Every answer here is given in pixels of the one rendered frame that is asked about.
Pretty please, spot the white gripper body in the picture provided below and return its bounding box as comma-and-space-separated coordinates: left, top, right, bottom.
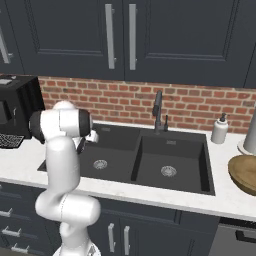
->
85, 129, 100, 144

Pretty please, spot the black double sink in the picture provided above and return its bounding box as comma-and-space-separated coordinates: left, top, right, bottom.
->
37, 123, 216, 197

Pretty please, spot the dark panel under sink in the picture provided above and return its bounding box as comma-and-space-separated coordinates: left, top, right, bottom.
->
94, 197, 183, 226

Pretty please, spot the dark lower cupboard door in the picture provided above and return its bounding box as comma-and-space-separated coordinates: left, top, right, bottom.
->
118, 216, 214, 256
87, 211, 122, 256

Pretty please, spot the dark cupboard door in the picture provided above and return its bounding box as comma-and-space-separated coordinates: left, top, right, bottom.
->
122, 0, 256, 89
118, 216, 214, 256
0, 0, 25, 76
244, 49, 256, 90
4, 0, 126, 82
87, 211, 122, 256

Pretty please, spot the dark upper cupboard door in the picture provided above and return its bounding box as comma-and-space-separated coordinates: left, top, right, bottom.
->
4, 0, 126, 82
122, 0, 256, 89
244, 49, 256, 90
0, 0, 25, 76

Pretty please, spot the wooden bowl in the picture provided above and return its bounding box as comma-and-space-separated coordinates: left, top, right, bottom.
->
227, 154, 256, 197

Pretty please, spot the dark grey tap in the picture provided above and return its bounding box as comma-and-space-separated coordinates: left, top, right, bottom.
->
152, 89, 170, 135

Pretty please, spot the black coffee machine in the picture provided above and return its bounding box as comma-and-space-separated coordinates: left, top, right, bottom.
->
0, 74, 46, 150

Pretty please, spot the dark drawer front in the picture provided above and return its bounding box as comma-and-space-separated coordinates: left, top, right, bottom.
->
0, 216, 63, 243
0, 181, 48, 205
0, 197, 43, 224
0, 234, 64, 256

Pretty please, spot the white soap dispenser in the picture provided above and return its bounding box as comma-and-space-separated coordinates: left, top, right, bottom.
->
210, 112, 230, 145

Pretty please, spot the grey paper towel holder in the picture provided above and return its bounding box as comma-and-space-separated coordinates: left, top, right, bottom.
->
236, 106, 256, 156

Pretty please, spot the grey dishwasher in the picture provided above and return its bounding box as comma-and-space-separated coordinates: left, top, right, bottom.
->
207, 217, 256, 256

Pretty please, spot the grey upper cupboard handle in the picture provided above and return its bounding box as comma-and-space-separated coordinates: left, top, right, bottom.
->
0, 28, 14, 65
128, 3, 138, 71
104, 3, 117, 70

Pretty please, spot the grey cupboard handle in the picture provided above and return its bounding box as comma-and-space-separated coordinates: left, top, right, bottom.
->
123, 225, 131, 256
107, 222, 116, 254
104, 3, 117, 70
0, 28, 14, 65
128, 3, 138, 71

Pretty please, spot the grey lower cupboard handle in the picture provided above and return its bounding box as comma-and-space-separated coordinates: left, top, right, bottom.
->
123, 225, 131, 256
107, 222, 116, 254

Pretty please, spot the grey drawer handle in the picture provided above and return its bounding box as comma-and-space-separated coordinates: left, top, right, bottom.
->
10, 242, 30, 255
0, 207, 14, 218
1, 226, 22, 238

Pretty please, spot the black dishwasher handle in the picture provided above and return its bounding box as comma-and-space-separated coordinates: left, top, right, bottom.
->
234, 229, 256, 244

